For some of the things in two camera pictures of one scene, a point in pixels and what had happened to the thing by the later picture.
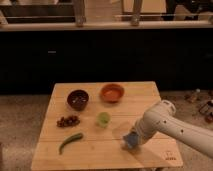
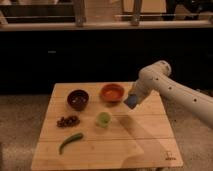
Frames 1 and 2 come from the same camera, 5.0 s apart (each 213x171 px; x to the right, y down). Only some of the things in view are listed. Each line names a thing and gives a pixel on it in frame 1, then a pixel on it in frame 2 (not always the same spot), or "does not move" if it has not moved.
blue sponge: [131, 139] to [131, 100]
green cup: [103, 119] does not move
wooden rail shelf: [104, 15] does not move
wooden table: [84, 124] does not move
